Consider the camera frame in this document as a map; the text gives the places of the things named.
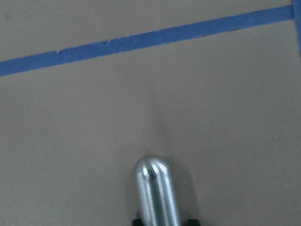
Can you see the steel muddler black cap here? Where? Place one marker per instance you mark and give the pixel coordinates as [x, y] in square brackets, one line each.
[155, 185]

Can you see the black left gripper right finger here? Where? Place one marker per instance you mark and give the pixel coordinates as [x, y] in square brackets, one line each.
[193, 222]

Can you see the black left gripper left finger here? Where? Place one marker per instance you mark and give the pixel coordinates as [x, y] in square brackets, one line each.
[137, 222]

